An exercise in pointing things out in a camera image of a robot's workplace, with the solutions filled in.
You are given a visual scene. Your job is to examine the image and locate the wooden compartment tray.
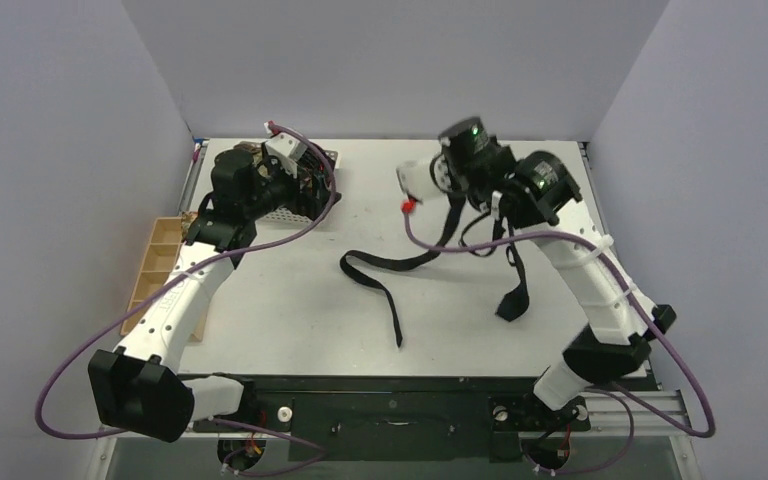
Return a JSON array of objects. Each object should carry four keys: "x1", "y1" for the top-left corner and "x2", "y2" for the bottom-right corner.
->
[{"x1": 127, "y1": 215, "x2": 188, "y2": 311}]

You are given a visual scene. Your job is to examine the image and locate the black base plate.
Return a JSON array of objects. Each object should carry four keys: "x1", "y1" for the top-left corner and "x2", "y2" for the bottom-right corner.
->
[{"x1": 191, "y1": 375, "x2": 627, "y2": 463}]

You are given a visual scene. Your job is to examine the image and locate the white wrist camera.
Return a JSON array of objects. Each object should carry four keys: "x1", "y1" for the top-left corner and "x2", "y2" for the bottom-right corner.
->
[
  {"x1": 265, "y1": 133, "x2": 307, "y2": 163},
  {"x1": 396, "y1": 158, "x2": 444, "y2": 203}
]

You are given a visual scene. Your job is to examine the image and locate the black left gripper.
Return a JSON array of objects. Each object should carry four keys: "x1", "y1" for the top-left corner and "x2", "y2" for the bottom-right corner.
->
[{"x1": 243, "y1": 155, "x2": 340, "y2": 222}]

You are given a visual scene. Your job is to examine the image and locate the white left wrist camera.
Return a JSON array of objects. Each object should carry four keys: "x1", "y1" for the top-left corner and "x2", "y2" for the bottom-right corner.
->
[{"x1": 265, "y1": 133, "x2": 307, "y2": 163}]

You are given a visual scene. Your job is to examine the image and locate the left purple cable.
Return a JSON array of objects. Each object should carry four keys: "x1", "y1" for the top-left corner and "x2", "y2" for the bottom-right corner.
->
[{"x1": 34, "y1": 122, "x2": 340, "y2": 478}]

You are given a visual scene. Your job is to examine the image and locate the white perforated plastic basket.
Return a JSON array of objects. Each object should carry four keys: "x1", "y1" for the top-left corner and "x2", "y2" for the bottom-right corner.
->
[{"x1": 273, "y1": 149, "x2": 334, "y2": 223}]

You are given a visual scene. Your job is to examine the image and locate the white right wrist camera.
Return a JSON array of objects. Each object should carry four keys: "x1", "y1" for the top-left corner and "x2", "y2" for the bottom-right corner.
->
[{"x1": 396, "y1": 158, "x2": 444, "y2": 203}]

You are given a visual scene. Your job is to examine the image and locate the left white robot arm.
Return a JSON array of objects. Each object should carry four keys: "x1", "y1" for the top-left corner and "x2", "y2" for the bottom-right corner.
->
[{"x1": 88, "y1": 145, "x2": 339, "y2": 442}]

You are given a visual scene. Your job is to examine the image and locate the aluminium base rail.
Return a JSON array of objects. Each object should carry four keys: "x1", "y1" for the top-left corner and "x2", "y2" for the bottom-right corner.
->
[{"x1": 97, "y1": 390, "x2": 697, "y2": 440}]

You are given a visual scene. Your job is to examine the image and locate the blue brown striped tie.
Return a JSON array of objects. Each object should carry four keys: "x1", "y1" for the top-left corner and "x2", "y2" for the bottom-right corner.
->
[{"x1": 339, "y1": 196, "x2": 531, "y2": 348}]

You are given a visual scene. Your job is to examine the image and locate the rolled floral tie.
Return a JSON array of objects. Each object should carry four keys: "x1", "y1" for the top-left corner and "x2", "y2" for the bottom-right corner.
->
[{"x1": 180, "y1": 211, "x2": 198, "y2": 232}]

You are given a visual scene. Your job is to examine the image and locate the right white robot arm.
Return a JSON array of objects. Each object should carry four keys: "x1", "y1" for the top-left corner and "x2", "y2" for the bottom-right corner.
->
[{"x1": 438, "y1": 116, "x2": 677, "y2": 427}]

